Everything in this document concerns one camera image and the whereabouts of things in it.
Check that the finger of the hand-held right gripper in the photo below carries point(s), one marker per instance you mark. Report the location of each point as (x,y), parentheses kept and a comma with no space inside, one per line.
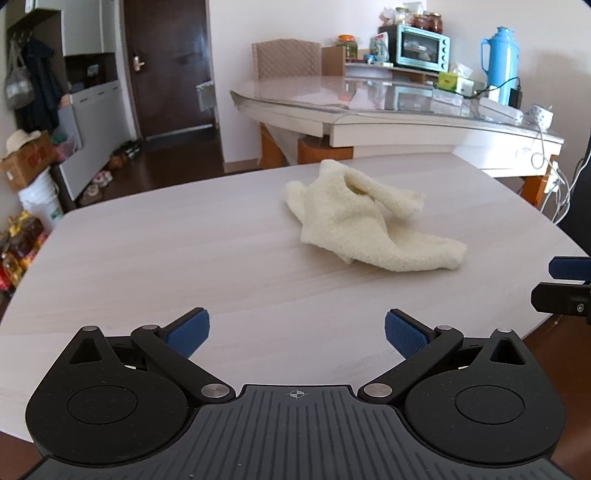
(561,297)
(570,267)

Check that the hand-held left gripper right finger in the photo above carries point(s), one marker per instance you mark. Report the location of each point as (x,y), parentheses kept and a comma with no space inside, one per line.
(407,333)

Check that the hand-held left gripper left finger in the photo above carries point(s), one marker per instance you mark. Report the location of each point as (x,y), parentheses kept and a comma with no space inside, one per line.
(187,332)

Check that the cream towel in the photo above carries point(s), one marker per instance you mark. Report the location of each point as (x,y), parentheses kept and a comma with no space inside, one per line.
(351,221)

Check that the tall black appliance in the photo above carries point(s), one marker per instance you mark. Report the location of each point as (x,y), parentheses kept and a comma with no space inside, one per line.
(582,194)

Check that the white power strip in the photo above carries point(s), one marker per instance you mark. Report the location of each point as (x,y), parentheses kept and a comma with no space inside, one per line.
(501,110)

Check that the row of shoes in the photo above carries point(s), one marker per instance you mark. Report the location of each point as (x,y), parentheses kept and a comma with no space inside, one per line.
(99,180)

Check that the black power adapter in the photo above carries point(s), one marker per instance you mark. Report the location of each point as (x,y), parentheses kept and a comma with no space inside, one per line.
(515,98)

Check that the pile of colourful packets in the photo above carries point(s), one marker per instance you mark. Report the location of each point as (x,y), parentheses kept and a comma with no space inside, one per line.
(21,244)

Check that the white plastic bucket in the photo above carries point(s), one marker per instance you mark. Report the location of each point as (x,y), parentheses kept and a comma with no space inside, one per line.
(41,203)

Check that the white glass-topped dining table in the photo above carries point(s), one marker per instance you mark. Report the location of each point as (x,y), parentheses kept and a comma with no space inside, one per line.
(392,134)

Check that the clear plastic box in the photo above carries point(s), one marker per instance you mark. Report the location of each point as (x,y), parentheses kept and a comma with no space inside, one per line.
(447,93)

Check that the green tissue box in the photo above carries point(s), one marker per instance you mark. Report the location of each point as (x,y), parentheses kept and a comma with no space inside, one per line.
(455,83)

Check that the blue thermos jug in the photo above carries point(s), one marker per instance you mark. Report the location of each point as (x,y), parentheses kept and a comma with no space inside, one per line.
(501,60)

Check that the red-printed cardboard box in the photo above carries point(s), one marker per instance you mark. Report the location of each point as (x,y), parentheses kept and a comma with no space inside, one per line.
(27,168)

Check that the white hallway cabinet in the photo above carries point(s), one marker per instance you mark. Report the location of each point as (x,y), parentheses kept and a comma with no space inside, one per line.
(97,110)

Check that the pale straw hat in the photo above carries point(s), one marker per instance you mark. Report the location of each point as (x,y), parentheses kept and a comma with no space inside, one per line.
(21,138)

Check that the wooden shelf riser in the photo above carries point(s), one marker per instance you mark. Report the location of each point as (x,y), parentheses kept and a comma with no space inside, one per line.
(369,67)

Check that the teal toaster oven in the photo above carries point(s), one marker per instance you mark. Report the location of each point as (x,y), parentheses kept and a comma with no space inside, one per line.
(415,46)

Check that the dark wooden door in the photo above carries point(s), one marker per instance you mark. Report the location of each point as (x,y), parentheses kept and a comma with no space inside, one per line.
(171,55)

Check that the dark hanging jacket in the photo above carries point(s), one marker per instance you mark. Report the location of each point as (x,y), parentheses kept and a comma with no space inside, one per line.
(44,92)

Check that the red-filled glass jar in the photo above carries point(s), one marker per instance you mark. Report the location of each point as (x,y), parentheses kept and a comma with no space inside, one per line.
(434,23)
(419,22)

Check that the brown cardboard box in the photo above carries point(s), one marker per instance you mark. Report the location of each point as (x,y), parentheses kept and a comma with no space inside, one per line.
(332,62)

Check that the white plastic bag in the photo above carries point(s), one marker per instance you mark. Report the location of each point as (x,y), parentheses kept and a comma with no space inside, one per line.
(379,48)

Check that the beige woven chair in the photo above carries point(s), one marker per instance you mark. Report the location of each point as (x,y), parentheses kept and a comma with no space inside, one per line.
(286,60)

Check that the orange-lidded green jar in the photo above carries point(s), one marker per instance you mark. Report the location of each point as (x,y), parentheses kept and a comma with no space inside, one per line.
(347,48)

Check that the grey hanging bag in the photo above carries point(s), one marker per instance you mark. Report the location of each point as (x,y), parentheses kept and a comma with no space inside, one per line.
(18,87)

